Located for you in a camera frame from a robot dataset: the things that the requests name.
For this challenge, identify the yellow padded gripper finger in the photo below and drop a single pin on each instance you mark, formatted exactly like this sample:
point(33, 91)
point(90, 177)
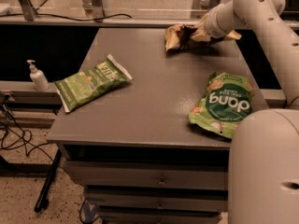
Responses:
point(200, 35)

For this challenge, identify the brown chip bag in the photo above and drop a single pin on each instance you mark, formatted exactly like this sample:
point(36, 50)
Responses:
point(178, 37)

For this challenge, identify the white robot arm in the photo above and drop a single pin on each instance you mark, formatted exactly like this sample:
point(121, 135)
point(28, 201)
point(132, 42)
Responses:
point(263, 173)

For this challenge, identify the green dang rice chips bag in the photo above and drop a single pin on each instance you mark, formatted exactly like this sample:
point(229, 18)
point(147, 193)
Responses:
point(227, 101)

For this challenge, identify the green jalapeno kettle chip bag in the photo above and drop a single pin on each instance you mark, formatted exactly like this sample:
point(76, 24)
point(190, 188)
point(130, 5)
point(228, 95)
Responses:
point(85, 86)

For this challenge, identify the grey drawer cabinet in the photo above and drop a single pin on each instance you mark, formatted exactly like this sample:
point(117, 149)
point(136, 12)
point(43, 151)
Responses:
point(133, 150)

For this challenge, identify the white pump sanitizer bottle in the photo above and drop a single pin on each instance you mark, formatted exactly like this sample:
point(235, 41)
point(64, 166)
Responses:
point(38, 77)

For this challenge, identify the black table leg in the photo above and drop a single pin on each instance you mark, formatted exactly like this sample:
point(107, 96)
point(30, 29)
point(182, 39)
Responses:
point(42, 201)

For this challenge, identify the metal frame post middle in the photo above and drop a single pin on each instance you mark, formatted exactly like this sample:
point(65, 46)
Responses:
point(98, 12)

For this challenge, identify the metal frame post left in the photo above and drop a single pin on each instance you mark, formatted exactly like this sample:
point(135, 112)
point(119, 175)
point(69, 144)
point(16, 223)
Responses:
point(28, 11)

